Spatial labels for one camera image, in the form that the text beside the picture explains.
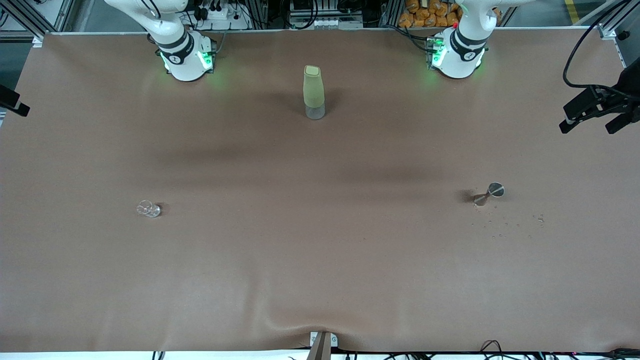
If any steel double jigger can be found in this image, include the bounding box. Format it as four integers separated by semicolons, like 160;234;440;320
473;182;506;207

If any clear glass measuring beaker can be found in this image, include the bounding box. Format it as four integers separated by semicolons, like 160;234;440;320
136;200;162;219

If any tall green shaker bottle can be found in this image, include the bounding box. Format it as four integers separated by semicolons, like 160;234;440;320
303;65;326;121

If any orange bags pile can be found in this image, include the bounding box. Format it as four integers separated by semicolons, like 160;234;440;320
398;0;463;29

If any white power strip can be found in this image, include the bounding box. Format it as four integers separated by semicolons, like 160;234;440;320
192;5;251;31

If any grey connector box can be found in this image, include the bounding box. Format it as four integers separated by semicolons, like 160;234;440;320
289;14;364;30

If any brown table mat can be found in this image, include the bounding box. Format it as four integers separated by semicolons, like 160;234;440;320
0;27;640;353

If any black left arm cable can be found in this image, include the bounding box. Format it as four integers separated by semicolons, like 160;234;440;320
563;0;633;91

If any aluminium frame rail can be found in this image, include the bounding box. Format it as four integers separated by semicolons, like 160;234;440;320
0;0;76;48
597;0;640;68

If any black cable loop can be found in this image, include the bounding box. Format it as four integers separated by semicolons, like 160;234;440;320
479;340;507;360

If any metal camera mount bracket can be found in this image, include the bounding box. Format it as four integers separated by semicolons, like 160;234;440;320
306;331;339;360

